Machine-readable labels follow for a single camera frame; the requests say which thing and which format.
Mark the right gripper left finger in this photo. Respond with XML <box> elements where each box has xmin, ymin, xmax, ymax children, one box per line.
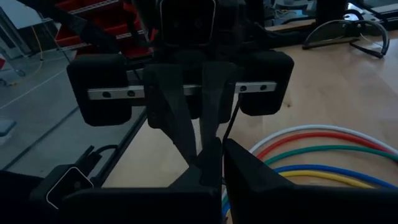
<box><xmin>60</xmin><ymin>136</ymin><xmax>223</xmax><ymax>224</ymax></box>

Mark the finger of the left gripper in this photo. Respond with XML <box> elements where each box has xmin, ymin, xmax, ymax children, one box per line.
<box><xmin>198</xmin><ymin>61</ymin><xmax>239</xmax><ymax>151</ymax></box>
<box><xmin>142</xmin><ymin>63</ymin><xmax>200</xmax><ymax>166</ymax></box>

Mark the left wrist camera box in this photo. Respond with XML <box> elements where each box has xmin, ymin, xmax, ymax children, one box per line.
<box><xmin>159</xmin><ymin>0</ymin><xmax>217</xmax><ymax>47</ymax></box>

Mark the black zip tie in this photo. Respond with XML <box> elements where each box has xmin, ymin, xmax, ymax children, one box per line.
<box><xmin>221</xmin><ymin>94</ymin><xmax>243</xmax><ymax>147</ymax></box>

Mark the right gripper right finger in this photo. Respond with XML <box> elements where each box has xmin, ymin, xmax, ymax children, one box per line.
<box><xmin>223</xmin><ymin>138</ymin><xmax>398</xmax><ymax>224</ymax></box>

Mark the red bin shelf rack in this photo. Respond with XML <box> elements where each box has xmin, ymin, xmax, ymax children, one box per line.
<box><xmin>53</xmin><ymin>0</ymin><xmax>157</xmax><ymax>60</ymax></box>

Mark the thin yellow floor cable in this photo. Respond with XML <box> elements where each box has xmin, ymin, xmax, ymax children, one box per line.
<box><xmin>30</xmin><ymin>26</ymin><xmax>45</xmax><ymax>77</ymax></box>

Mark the black exterior camera box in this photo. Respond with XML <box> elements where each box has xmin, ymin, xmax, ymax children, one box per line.
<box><xmin>29</xmin><ymin>164</ymin><xmax>95</xmax><ymax>211</ymax></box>

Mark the bundle of coloured cables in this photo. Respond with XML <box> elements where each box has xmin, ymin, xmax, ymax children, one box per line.
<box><xmin>221</xmin><ymin>124</ymin><xmax>398</xmax><ymax>203</ymax></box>

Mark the black cable loop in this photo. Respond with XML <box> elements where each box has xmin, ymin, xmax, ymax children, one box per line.
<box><xmin>302</xmin><ymin>19</ymin><xmax>391</xmax><ymax>60</ymax></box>

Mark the black aluminium table frame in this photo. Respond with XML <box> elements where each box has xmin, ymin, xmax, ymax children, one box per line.
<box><xmin>91</xmin><ymin>107</ymin><xmax>149</xmax><ymax>188</ymax></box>

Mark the green cable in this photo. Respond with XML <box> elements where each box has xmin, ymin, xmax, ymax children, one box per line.
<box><xmin>221</xmin><ymin>144</ymin><xmax>398</xmax><ymax>209</ymax></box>

